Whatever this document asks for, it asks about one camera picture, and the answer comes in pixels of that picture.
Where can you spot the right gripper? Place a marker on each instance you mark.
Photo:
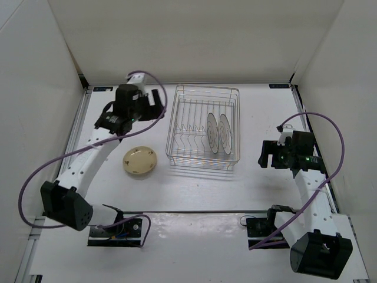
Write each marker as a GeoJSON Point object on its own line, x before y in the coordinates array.
{"type": "Point", "coordinates": [270, 147]}

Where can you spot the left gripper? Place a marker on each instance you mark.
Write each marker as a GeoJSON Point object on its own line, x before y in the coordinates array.
{"type": "Point", "coordinates": [154, 111]}

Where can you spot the cream floral plate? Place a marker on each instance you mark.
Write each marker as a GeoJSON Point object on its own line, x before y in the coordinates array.
{"type": "Point", "coordinates": [139, 160]}

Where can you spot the wire dish rack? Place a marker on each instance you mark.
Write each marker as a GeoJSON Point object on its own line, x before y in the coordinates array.
{"type": "Point", "coordinates": [187, 143]}

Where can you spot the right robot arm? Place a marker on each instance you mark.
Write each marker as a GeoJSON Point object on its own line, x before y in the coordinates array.
{"type": "Point", "coordinates": [316, 246]}

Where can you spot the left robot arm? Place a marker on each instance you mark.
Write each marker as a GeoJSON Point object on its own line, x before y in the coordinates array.
{"type": "Point", "coordinates": [64, 199]}

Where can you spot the white plate right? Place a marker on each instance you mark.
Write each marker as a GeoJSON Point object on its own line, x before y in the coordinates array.
{"type": "Point", "coordinates": [225, 134]}

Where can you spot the white plate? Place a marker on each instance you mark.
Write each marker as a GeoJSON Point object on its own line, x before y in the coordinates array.
{"type": "Point", "coordinates": [225, 134]}
{"type": "Point", "coordinates": [212, 133]}

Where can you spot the white plate middle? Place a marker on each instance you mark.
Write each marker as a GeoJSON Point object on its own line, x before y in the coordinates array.
{"type": "Point", "coordinates": [212, 133]}

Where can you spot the left corner label sticker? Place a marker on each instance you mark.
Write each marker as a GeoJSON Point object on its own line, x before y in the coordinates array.
{"type": "Point", "coordinates": [103, 89]}

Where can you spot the corner label sticker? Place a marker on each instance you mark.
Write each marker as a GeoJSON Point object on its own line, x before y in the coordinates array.
{"type": "Point", "coordinates": [103, 89]}
{"type": "Point", "coordinates": [279, 86]}

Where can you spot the right corner label sticker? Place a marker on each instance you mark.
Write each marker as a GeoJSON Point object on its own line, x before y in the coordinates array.
{"type": "Point", "coordinates": [279, 86]}

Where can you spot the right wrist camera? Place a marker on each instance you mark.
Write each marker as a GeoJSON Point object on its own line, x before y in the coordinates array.
{"type": "Point", "coordinates": [285, 131]}

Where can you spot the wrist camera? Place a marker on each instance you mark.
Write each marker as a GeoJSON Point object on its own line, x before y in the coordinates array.
{"type": "Point", "coordinates": [139, 80]}
{"type": "Point", "coordinates": [285, 131]}

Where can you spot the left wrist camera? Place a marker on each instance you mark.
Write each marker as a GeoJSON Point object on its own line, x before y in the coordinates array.
{"type": "Point", "coordinates": [139, 80]}

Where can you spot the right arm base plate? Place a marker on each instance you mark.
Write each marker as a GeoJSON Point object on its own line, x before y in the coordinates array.
{"type": "Point", "coordinates": [259, 228]}

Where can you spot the left aluminium frame rail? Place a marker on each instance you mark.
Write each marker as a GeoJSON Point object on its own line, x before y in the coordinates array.
{"type": "Point", "coordinates": [23, 274]}

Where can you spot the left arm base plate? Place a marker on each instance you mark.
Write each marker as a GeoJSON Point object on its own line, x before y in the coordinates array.
{"type": "Point", "coordinates": [127, 235]}

